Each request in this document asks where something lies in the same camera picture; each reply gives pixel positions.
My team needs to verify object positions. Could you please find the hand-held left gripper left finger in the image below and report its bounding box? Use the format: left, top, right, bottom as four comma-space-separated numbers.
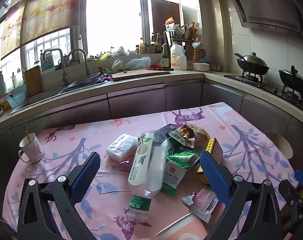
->
17, 151, 102, 240

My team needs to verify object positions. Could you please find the clear plastic bag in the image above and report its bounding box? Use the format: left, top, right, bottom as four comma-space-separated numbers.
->
112, 56, 151, 71

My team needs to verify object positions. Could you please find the yellow box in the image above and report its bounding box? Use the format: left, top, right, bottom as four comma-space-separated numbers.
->
197, 138, 224, 186

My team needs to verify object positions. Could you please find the red candy wrapper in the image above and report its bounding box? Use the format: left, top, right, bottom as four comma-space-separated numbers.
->
112, 160, 133, 172

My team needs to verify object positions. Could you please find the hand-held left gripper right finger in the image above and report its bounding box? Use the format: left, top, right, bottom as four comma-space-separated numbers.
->
200, 151, 283, 240

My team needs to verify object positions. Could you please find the steel range hood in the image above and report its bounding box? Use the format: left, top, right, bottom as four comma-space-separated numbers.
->
227, 0, 303, 40

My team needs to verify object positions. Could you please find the beige trash bin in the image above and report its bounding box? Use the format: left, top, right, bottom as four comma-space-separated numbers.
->
264, 131, 293, 160

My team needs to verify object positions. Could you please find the foil wrapper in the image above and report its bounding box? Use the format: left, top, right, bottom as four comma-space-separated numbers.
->
182, 187, 219, 223

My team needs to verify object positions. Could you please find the green snack bag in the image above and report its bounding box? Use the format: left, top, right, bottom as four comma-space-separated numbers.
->
162, 136, 201, 196

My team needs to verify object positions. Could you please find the cluttered metal rack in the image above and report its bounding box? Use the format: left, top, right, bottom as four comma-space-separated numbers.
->
164, 16, 203, 63

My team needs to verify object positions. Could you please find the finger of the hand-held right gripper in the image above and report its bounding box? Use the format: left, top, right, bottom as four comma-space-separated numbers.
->
294, 169, 303, 192

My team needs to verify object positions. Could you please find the dark brown panel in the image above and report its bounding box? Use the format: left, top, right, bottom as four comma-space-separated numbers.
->
150, 0, 181, 34

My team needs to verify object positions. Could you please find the black wok with lid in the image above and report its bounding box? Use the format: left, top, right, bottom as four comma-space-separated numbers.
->
279, 65, 303, 94
233, 52, 270, 75

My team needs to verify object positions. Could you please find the black gas stove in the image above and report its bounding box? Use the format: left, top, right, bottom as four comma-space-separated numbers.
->
224, 70, 303, 117

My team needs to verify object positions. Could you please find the patterned window blind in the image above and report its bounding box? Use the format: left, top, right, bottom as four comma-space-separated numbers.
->
0, 0, 87, 60

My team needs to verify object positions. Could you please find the white mug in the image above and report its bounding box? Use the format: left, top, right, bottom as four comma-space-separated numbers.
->
18, 133, 45, 163

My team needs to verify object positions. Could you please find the white tissue packet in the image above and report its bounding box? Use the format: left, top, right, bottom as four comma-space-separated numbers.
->
106, 133, 138, 162

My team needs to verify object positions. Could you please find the wooden cutting board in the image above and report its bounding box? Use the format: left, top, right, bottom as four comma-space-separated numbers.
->
111, 69, 170, 81

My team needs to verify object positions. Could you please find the white plastic jug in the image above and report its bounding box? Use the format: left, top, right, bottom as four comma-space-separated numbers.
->
171, 42, 187, 71

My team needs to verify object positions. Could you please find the round steel basin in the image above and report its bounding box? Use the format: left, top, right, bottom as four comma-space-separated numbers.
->
66, 72, 102, 89

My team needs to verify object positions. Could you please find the white bowl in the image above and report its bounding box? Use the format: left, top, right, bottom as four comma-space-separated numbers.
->
193, 62, 210, 71

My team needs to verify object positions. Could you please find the blue plastic basin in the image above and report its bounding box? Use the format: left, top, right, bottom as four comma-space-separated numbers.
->
6, 89, 27, 108

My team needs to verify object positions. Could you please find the dark sauce bottle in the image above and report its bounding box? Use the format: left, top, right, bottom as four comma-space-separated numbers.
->
162, 44, 170, 68

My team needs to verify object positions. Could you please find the yellow oil bottle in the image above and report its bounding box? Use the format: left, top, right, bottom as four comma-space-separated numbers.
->
192, 37, 207, 63

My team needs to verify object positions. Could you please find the clear plastic bottle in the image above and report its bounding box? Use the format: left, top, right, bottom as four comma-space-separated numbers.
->
124, 131, 170, 222

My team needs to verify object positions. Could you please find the upright wooden board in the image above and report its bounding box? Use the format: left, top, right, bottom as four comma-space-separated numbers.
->
24, 66, 43, 97

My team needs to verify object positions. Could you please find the steel kitchen sink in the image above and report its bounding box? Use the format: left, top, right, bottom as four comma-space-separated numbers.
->
10, 80, 109, 115

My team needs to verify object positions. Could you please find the pink floral tablecloth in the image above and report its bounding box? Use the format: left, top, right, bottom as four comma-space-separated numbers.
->
3, 102, 301, 240

